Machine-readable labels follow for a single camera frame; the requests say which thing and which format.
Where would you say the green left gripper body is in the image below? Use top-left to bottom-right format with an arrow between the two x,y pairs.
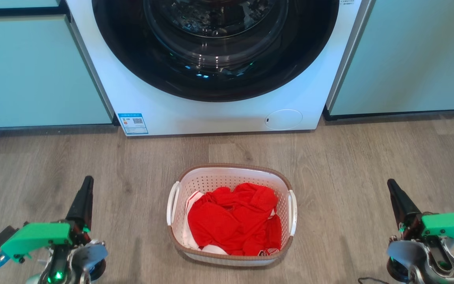
0,221 -> 91,264

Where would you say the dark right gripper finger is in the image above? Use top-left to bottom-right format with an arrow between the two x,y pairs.
387,179 -> 409,232
392,179 -> 422,232

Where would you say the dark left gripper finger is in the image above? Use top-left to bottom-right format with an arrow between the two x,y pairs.
81,176 -> 94,234
65,176 -> 89,233

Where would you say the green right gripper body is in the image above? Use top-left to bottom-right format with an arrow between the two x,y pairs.
398,212 -> 454,254

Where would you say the white laundry basket brown rim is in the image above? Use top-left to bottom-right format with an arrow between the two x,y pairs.
166,163 -> 298,267

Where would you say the blue energy label sticker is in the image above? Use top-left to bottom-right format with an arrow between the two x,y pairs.
117,113 -> 149,136

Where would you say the white garment red trim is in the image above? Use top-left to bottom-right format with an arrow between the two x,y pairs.
182,191 -> 228,255

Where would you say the pale green cabinet wide door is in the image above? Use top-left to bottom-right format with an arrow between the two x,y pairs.
0,0 -> 113,130

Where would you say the round white filter cover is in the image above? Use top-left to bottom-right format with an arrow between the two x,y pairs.
264,109 -> 303,131

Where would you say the pale green cabinet tall door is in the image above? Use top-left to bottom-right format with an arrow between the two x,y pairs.
325,0 -> 454,117

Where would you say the black round washer door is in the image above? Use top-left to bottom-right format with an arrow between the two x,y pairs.
91,0 -> 340,103

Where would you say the white front-load washing machine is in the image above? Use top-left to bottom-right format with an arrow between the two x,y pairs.
65,0 -> 370,137

